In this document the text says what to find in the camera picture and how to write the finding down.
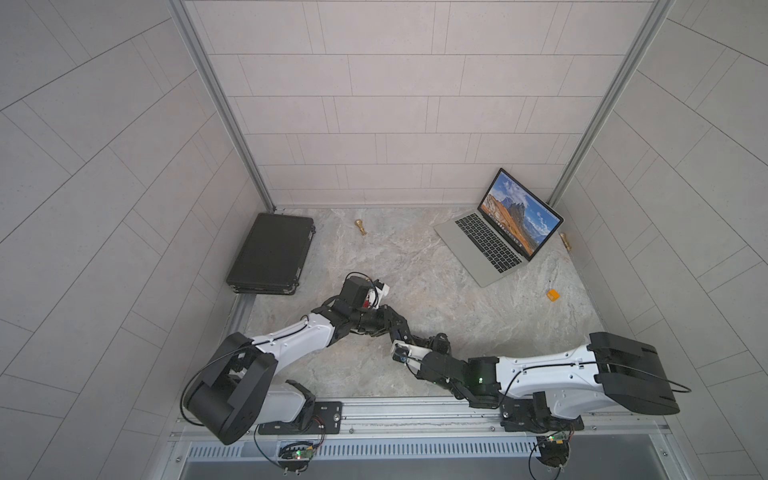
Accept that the right corner aluminium post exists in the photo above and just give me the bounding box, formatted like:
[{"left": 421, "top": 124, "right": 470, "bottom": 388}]
[{"left": 549, "top": 0, "right": 675, "bottom": 206}]

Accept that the corner aluminium post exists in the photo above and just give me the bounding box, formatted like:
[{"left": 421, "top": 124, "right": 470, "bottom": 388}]
[
  {"left": 549, "top": 0, "right": 675, "bottom": 206},
  {"left": 167, "top": 0, "right": 276, "bottom": 213}
]

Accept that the silver laptop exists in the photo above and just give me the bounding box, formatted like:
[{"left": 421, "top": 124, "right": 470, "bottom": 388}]
[{"left": 434, "top": 168, "right": 563, "bottom": 287}]

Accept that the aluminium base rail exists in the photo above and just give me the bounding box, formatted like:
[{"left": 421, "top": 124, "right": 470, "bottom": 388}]
[{"left": 160, "top": 385, "right": 671, "bottom": 443}]

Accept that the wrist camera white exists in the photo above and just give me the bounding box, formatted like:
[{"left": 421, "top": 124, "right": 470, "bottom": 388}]
[
  {"left": 370, "top": 280, "right": 389, "bottom": 309},
  {"left": 391, "top": 340, "right": 431, "bottom": 365}
]

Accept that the black closed case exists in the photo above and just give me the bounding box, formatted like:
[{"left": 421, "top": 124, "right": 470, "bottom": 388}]
[{"left": 226, "top": 213, "right": 316, "bottom": 295}]

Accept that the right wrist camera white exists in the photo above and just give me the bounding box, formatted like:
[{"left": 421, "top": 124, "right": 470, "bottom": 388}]
[{"left": 391, "top": 340, "right": 431, "bottom": 365}]

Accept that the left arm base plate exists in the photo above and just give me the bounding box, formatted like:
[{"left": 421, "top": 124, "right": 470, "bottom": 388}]
[{"left": 257, "top": 401, "right": 344, "bottom": 436}]

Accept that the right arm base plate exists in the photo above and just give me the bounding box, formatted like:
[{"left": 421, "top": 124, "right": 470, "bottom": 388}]
[{"left": 500, "top": 397, "right": 584, "bottom": 435}]

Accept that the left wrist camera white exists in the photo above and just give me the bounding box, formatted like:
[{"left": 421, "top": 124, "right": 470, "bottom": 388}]
[{"left": 370, "top": 280, "right": 389, "bottom": 309}]

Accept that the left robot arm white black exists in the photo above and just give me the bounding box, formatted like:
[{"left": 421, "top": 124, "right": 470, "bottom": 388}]
[{"left": 179, "top": 272, "right": 413, "bottom": 445}]

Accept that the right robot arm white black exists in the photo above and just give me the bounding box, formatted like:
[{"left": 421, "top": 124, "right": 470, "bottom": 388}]
[{"left": 392, "top": 332, "right": 692, "bottom": 420}]

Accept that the right controller board with cables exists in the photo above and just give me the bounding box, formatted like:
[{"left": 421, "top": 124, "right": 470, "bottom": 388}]
[{"left": 527, "top": 429, "right": 575, "bottom": 480}]

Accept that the gold chess piece centre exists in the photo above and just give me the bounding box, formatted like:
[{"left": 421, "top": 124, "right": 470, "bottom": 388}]
[{"left": 354, "top": 219, "right": 367, "bottom": 236}]

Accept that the controller board with cables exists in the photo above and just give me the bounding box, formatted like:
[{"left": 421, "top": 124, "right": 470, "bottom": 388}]
[
  {"left": 527, "top": 429, "right": 575, "bottom": 480},
  {"left": 253, "top": 416, "right": 327, "bottom": 475}
]

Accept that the gold chess piece right wall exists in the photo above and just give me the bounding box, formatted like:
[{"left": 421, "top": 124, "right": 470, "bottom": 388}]
[{"left": 559, "top": 233, "right": 572, "bottom": 252}]

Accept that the left controller board with cables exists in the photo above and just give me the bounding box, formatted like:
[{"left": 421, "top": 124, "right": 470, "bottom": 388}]
[{"left": 253, "top": 416, "right": 327, "bottom": 475}]

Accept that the left corner aluminium post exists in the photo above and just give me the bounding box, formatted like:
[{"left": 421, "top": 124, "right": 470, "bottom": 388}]
[{"left": 167, "top": 0, "right": 276, "bottom": 213}]

